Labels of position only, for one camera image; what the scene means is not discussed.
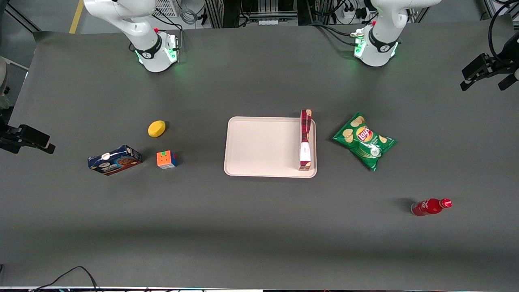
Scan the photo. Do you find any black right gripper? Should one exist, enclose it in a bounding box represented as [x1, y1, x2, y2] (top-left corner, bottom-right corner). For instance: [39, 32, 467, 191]
[0, 124, 56, 155]

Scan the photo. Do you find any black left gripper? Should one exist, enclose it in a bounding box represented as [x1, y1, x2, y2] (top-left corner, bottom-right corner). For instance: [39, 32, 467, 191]
[460, 32, 519, 91]

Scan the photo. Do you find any red cookie box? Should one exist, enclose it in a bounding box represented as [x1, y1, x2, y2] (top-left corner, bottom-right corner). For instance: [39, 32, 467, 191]
[299, 109, 313, 172]

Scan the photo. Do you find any blue cookie box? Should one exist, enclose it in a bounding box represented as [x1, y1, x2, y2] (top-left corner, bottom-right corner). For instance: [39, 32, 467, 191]
[87, 145, 143, 176]

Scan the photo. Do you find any beige plastic tray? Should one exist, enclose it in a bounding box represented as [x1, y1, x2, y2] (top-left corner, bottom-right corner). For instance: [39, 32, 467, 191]
[223, 116, 317, 178]

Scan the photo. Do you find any yellow lemon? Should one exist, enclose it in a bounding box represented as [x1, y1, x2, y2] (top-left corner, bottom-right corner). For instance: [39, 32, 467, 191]
[148, 120, 166, 138]

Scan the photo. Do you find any red soda bottle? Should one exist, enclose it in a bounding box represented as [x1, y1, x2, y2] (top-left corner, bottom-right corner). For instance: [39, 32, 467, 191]
[411, 198, 453, 217]

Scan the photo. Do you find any green chips bag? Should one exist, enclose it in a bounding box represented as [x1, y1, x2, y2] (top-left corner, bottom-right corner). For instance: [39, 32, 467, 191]
[332, 112, 397, 172]

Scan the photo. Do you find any colourful puzzle cube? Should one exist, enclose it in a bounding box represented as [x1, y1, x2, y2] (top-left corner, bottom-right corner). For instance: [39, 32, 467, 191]
[157, 150, 178, 170]

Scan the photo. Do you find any white power strip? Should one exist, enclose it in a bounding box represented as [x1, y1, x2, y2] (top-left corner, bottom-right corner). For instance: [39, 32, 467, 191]
[340, 7, 366, 21]

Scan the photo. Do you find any dark grey table mat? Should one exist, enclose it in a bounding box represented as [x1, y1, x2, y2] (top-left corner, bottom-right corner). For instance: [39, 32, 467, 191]
[0, 20, 519, 291]

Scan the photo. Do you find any thin black cable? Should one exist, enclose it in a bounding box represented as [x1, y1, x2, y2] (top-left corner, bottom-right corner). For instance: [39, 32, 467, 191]
[30, 266, 100, 292]

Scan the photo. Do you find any black cable bundle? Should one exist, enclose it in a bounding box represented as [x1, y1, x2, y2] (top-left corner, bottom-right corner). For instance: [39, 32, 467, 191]
[310, 22, 365, 47]

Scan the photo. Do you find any black base cable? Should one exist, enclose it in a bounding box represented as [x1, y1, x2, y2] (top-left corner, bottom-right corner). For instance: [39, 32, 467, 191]
[152, 14, 185, 62]

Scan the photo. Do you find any grey coiled cable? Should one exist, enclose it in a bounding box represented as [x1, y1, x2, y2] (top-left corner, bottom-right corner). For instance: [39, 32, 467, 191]
[179, 6, 200, 26]

